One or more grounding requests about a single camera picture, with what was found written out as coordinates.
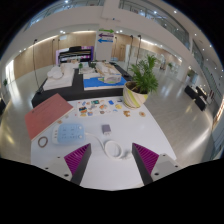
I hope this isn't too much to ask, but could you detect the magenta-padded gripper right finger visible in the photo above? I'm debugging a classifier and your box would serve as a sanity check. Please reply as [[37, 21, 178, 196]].
[[131, 142, 183, 187]]

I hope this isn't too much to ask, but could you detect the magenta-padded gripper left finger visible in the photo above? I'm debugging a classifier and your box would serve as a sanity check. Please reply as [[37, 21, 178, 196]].
[[41, 142, 92, 187]]

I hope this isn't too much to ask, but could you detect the small grey charger block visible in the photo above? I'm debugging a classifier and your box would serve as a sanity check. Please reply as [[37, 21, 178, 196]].
[[101, 124, 112, 136]]

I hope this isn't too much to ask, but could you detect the light blue power strip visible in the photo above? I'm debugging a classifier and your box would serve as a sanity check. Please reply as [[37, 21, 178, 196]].
[[51, 122, 87, 146]]

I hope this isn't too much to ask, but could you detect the pink flat board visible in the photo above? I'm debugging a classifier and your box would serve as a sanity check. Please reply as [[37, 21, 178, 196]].
[[23, 92, 75, 141]]

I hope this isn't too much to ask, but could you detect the colourful sticker sheet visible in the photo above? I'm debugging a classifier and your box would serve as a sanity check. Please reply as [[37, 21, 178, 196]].
[[76, 97, 125, 119]]

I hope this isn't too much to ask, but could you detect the black display platform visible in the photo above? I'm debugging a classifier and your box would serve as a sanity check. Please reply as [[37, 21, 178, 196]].
[[31, 64, 135, 108]]

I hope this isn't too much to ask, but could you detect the palm in striped pot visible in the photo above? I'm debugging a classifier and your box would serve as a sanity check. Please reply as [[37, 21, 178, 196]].
[[122, 54, 161, 111]]

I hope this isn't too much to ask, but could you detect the black cloth covered table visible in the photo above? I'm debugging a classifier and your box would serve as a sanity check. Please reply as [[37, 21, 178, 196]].
[[183, 84, 210, 112]]

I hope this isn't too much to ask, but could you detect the white architectural model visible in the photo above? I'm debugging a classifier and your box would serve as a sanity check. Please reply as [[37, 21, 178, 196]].
[[42, 63, 76, 92]]

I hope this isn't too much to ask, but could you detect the blue-based architectural model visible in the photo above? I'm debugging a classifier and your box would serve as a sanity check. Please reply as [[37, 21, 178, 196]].
[[82, 61, 128, 92]]

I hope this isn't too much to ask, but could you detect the black piano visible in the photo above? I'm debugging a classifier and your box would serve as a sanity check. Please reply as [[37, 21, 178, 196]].
[[54, 45, 95, 66]]

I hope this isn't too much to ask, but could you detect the blue arrow sign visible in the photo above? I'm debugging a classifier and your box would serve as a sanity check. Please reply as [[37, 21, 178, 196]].
[[97, 37, 115, 44]]

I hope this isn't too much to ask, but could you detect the purple arrow sign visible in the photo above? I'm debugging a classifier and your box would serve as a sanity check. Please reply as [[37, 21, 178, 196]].
[[97, 32, 115, 39]]

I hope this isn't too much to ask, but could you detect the green arrow sign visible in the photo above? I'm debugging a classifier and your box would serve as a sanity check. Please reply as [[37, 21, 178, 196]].
[[98, 28, 115, 34]]

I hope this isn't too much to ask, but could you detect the wooden bead ring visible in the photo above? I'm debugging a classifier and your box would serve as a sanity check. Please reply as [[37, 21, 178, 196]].
[[37, 135, 50, 149]]

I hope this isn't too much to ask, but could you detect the white coiled cable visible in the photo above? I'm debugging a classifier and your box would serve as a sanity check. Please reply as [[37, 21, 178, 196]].
[[85, 131, 133, 161]]

